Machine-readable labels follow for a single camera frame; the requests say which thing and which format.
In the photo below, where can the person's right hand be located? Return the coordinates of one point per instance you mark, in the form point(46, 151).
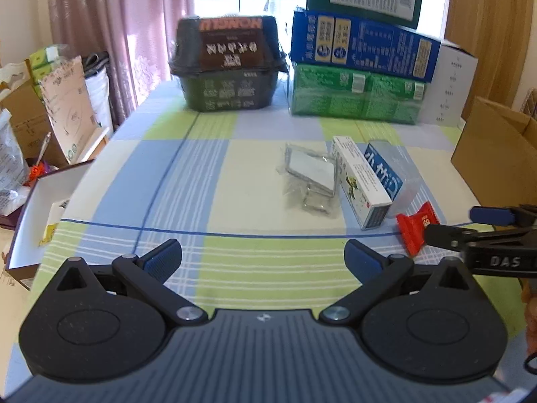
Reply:
point(530, 319)

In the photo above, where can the pink curtain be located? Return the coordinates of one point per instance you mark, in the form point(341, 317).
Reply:
point(126, 29)

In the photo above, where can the white bin with dark liner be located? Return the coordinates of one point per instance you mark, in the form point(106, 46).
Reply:
point(98, 88)

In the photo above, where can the small orange object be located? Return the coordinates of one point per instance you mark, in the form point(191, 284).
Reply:
point(36, 171)

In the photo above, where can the small yellow packet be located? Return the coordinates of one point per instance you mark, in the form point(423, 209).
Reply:
point(49, 235)

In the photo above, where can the dark green noodle bowl pack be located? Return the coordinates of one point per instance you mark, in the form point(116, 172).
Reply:
point(230, 88)

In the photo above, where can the clear plastic box blue label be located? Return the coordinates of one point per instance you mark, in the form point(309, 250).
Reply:
point(384, 172)

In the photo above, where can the desktop with checkered tablecloth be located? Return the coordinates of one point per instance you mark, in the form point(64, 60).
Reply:
point(251, 205)

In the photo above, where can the wooden door panel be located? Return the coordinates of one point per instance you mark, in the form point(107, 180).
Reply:
point(491, 16)

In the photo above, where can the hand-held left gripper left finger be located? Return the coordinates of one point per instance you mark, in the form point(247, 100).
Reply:
point(165, 257)

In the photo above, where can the brown cardboard box flap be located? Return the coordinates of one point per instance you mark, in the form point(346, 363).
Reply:
point(482, 155)

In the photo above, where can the cardboard box clutter pile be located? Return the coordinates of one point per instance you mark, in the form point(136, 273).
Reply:
point(67, 105)

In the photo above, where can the white open box maroon edge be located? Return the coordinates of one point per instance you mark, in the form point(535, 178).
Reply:
point(42, 193)

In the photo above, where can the pen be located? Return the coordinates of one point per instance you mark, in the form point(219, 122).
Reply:
point(43, 147)

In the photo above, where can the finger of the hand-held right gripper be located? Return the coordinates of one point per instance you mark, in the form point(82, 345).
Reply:
point(491, 215)
point(444, 237)

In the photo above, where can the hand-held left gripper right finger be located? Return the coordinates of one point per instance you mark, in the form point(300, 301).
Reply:
point(360, 259)

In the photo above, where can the red candy wrapper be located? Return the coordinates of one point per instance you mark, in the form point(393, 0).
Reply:
point(413, 229)

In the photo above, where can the green carton pack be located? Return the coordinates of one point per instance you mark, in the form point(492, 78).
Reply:
point(335, 100)

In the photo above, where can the green tissue pack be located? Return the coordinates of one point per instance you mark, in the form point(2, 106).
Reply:
point(42, 61)

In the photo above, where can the blue carton box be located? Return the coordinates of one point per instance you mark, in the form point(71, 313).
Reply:
point(377, 46)

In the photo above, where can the brown quilted chair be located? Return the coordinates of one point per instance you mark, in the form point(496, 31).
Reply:
point(531, 101)

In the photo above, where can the clear plastic bag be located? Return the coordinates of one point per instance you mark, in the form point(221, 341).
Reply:
point(10, 155)

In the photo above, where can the white cardboard box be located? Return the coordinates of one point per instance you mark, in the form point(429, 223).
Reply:
point(451, 88)

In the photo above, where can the slim white medicine box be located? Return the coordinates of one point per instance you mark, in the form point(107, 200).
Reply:
point(360, 184)

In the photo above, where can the clear bag of metal frames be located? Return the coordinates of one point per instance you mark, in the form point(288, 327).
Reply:
point(310, 168)

